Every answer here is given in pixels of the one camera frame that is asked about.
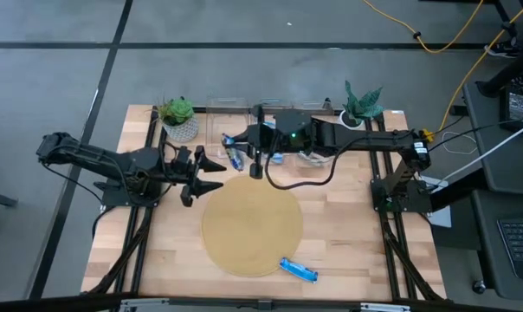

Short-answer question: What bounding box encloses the round woven straw placemat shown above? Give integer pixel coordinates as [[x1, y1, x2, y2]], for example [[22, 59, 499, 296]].
[[200, 173, 305, 278]]

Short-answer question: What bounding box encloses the yellow extension cable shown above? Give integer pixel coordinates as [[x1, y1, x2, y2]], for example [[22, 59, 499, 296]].
[[420, 0, 523, 144], [361, 0, 486, 55]]

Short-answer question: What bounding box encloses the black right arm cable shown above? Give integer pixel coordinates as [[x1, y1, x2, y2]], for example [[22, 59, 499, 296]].
[[263, 132, 418, 191]]

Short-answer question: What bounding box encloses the person's shoe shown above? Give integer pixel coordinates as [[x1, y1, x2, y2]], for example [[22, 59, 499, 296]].
[[484, 36, 522, 60]]

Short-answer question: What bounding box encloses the snake plant in white pot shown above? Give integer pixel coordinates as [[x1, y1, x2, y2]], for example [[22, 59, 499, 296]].
[[339, 80, 384, 131]]

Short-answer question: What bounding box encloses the green brown granola bar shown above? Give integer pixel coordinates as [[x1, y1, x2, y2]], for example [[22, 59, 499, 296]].
[[221, 133, 246, 172]]

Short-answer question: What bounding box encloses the black desk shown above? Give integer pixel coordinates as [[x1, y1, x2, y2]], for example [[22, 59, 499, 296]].
[[462, 80, 523, 303]]

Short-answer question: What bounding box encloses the succulent in patterned white pot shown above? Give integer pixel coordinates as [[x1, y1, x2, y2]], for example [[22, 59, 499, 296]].
[[155, 95, 201, 144]]

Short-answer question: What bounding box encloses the black floor cable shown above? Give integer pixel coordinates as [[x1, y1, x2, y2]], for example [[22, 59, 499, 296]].
[[40, 162, 106, 240]]

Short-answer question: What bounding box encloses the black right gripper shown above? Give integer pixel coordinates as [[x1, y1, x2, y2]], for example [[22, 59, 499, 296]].
[[232, 105, 315, 179]]

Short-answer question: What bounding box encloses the black electronics box with label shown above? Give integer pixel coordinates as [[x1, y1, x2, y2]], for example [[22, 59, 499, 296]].
[[499, 86, 523, 131]]

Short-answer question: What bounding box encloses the clear plastic bin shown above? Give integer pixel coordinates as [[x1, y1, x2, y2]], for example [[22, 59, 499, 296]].
[[293, 99, 341, 170], [204, 97, 250, 164], [249, 97, 297, 166]]

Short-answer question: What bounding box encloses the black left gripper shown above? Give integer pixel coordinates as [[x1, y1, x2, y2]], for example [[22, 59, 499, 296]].
[[171, 145, 228, 208]]

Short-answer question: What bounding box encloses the white cable loop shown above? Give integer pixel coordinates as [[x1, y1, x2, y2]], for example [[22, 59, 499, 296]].
[[441, 131, 475, 156]]

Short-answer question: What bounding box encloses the black crossbar with silver brackets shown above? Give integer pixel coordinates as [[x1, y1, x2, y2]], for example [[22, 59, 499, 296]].
[[0, 294, 523, 312]]

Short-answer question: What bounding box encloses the black aluminium frame crossbar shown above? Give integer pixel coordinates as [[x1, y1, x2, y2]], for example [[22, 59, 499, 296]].
[[151, 106, 210, 114]]

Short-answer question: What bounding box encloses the black aluminium frame rail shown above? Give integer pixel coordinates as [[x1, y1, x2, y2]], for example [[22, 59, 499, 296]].
[[81, 106, 167, 296], [365, 120, 447, 302]]

